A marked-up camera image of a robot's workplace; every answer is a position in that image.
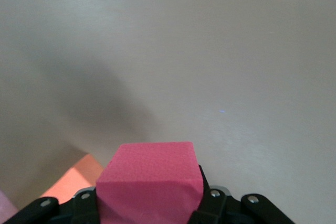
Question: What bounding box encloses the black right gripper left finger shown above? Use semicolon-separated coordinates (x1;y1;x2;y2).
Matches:
4;186;100;224

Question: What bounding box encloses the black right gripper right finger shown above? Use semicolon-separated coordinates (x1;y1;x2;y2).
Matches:
188;165;296;224

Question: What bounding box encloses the orange foam cube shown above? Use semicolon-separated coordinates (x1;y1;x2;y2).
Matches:
39;154;104;205

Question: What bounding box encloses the bright pink foam cube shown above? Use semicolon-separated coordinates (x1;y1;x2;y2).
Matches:
0;189;19;217

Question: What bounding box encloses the red foam cube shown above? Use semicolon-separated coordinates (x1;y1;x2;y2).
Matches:
96;141;204;224

